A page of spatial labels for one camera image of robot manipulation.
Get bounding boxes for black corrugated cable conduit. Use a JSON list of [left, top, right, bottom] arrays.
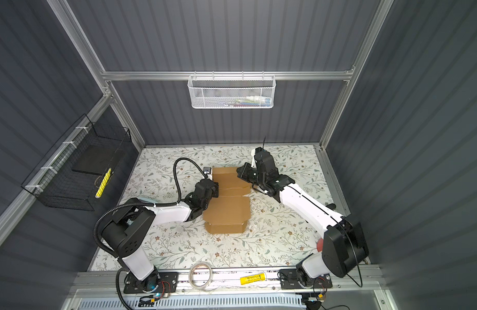
[[92, 156, 208, 310]]

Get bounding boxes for yellow label tag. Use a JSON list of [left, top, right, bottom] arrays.
[[240, 273, 266, 285]]

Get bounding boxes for white vented strip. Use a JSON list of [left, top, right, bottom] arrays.
[[77, 294, 307, 310]]

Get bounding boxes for black wire basket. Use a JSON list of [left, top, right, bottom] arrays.
[[21, 115, 132, 211]]

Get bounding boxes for clear tape roll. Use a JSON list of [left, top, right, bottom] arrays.
[[188, 262, 214, 291]]

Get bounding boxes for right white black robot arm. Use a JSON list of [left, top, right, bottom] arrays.
[[237, 147, 370, 288]]

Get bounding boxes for yellow striped marker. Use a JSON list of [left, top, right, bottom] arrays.
[[95, 168, 113, 199]]

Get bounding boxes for brown cardboard box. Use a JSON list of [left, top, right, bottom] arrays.
[[203, 167, 251, 235]]

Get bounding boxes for markers in white basket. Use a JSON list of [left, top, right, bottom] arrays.
[[220, 96, 273, 109]]

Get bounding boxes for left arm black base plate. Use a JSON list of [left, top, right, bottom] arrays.
[[123, 271, 178, 295]]

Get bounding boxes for red pencil cup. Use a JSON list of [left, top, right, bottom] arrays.
[[317, 238, 324, 252]]

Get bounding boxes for black flat pad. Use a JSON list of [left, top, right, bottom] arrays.
[[72, 145, 125, 176]]

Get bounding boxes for teal calculator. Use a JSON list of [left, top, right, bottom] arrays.
[[138, 197, 156, 204]]

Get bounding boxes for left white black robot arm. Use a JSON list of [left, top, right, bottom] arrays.
[[92, 178, 219, 293]]

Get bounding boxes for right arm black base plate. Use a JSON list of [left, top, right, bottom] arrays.
[[277, 269, 333, 290]]

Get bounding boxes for floral table mat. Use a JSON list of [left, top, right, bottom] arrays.
[[121, 145, 333, 269]]

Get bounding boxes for white wire mesh basket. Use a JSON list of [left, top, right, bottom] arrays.
[[187, 75, 277, 109]]

